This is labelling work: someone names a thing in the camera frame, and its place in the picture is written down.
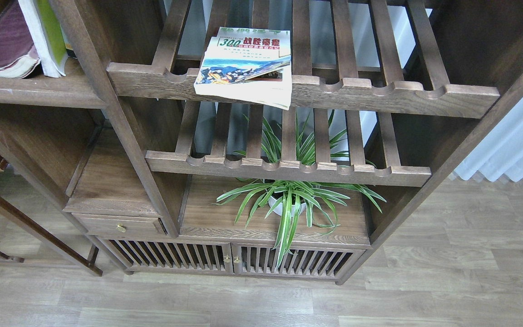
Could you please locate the white blue 300 book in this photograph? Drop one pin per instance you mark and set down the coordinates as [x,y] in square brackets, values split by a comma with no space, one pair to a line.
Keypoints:
[245,64]

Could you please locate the yellow green book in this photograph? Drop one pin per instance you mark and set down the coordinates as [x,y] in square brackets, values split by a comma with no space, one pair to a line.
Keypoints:
[47,36]

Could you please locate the maroon book white characters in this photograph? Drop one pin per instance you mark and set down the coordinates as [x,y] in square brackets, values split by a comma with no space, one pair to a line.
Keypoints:
[18,56]

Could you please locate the upright book on shelf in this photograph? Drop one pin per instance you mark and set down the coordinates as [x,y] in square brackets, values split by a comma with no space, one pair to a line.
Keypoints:
[69,48]

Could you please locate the dark wooden bookshelf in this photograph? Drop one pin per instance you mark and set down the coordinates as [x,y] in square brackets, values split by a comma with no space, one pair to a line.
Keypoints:
[126,140]

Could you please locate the green spider plant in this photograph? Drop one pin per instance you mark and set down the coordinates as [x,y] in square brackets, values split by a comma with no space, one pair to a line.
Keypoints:
[292,195]

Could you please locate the white plant pot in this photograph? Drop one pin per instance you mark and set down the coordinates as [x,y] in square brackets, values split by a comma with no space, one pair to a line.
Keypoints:
[276,205]

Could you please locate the brass drawer knob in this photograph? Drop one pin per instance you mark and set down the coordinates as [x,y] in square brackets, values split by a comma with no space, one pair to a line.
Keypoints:
[121,228]

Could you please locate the wooden furniture at left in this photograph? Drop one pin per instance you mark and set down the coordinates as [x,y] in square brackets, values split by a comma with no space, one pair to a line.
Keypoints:
[33,233]

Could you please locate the white curtain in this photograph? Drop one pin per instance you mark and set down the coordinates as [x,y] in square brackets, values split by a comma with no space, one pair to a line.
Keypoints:
[500,153]

